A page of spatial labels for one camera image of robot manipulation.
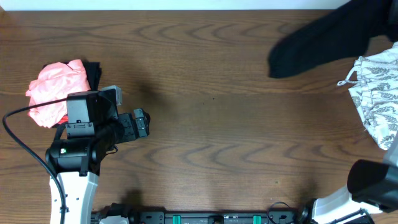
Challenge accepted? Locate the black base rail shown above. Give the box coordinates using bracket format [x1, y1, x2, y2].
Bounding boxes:
[89, 203, 318, 224]

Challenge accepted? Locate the black red folded garment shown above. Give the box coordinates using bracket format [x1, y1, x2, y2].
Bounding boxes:
[55, 60, 101, 125]

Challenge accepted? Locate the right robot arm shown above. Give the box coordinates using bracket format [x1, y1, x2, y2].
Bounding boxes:
[308, 139, 397, 223]

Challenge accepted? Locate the pink crumpled garment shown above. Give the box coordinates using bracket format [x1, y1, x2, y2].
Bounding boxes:
[25, 59, 90, 128]

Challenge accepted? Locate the white patterned garment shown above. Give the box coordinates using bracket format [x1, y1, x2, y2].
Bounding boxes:
[337, 43, 397, 150]

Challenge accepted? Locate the black t-shirt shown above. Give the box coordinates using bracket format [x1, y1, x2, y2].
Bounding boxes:
[268, 0, 397, 78]

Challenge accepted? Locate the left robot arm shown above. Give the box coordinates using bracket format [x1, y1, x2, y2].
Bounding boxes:
[45, 88, 150, 223]

